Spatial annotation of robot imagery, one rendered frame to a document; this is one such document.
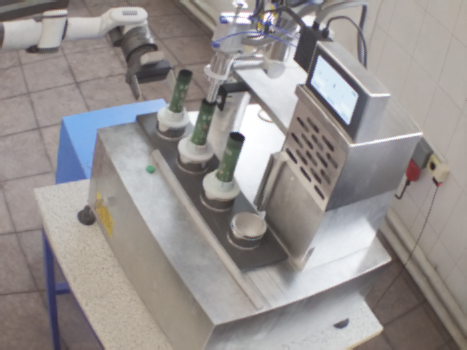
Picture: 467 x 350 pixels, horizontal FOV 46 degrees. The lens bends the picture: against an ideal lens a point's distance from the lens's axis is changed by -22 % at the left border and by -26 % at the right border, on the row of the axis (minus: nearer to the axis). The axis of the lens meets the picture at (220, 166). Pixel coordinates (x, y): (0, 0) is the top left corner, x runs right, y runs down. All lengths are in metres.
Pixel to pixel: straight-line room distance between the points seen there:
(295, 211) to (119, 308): 0.48
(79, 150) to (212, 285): 0.99
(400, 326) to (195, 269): 1.68
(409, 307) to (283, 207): 1.70
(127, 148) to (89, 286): 0.35
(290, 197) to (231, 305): 0.24
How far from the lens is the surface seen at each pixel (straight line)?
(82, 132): 2.23
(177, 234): 1.35
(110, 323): 1.49
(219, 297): 1.26
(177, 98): 1.50
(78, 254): 1.63
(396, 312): 2.87
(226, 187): 1.38
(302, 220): 1.30
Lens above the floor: 1.97
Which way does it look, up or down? 38 degrees down
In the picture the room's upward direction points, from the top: 17 degrees clockwise
